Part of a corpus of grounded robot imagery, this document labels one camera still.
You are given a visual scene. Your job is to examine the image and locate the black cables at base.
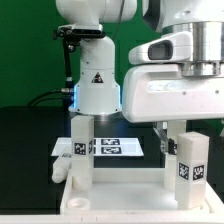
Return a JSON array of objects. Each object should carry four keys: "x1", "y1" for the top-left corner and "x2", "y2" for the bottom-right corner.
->
[{"x1": 28, "y1": 87, "x2": 74, "y2": 108}]

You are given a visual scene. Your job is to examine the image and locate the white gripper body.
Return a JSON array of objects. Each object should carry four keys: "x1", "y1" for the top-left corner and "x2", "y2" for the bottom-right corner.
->
[{"x1": 122, "y1": 64, "x2": 224, "y2": 123}]

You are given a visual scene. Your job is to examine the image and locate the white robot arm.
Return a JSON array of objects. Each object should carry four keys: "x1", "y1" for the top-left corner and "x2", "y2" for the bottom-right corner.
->
[{"x1": 56, "y1": 0, "x2": 224, "y2": 124}]

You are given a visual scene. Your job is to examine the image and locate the black camera on stand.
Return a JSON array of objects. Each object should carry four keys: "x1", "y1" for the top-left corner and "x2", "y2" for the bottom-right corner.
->
[{"x1": 52, "y1": 25, "x2": 105, "y2": 96}]

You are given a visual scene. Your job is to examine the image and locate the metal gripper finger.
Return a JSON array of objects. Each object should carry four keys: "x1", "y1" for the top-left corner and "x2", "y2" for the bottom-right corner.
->
[{"x1": 153, "y1": 121, "x2": 177, "y2": 155}]

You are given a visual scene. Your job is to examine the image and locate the white marker base sheet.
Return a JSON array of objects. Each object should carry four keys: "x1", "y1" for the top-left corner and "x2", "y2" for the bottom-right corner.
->
[{"x1": 52, "y1": 137, "x2": 144, "y2": 157}]

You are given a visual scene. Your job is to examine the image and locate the white square desk top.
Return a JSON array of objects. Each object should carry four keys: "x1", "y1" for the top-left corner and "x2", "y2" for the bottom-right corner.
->
[{"x1": 60, "y1": 168, "x2": 213, "y2": 215}]

